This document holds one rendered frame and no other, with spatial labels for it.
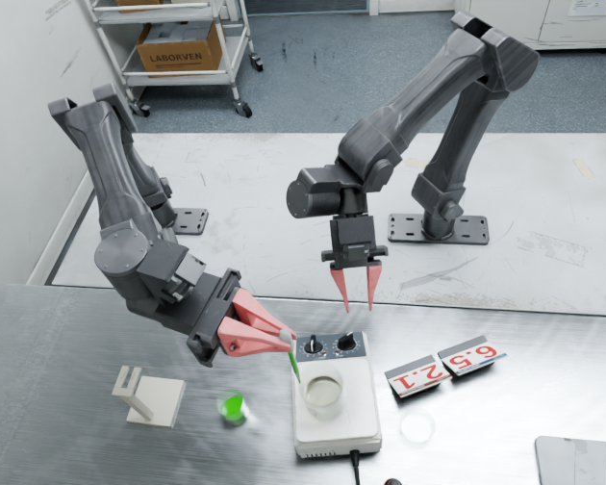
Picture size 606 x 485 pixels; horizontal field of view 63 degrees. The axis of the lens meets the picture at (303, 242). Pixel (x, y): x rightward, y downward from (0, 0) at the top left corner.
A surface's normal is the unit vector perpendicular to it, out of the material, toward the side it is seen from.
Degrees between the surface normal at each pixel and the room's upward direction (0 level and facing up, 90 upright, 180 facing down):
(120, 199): 22
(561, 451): 0
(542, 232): 0
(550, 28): 90
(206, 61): 90
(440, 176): 70
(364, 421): 0
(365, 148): 27
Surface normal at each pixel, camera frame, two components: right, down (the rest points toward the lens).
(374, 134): -0.48, -0.33
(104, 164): 0.04, -0.29
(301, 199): -0.80, 0.11
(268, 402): -0.11, -0.60
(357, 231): -0.06, 0.05
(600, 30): -0.12, 0.80
